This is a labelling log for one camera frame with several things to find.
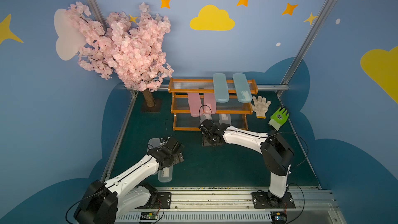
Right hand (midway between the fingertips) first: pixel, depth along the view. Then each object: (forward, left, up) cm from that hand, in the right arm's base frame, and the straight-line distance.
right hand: (208, 140), depth 91 cm
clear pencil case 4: (+18, -11, -2) cm, 21 cm away
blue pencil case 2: (+14, -17, +26) cm, 34 cm away
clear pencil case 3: (+18, +3, -1) cm, 19 cm away
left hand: (-11, +19, 0) cm, 22 cm away
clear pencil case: (-3, +34, -3) cm, 34 cm away
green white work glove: (+21, -48, -3) cm, 52 cm away
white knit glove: (+33, -38, -5) cm, 51 cm away
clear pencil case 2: (-21, +22, -3) cm, 30 cm away
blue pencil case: (+18, -5, +26) cm, 32 cm away
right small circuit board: (-35, -35, -7) cm, 50 cm away
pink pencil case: (+18, 0, +13) cm, 22 cm away
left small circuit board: (-39, +27, -5) cm, 47 cm away
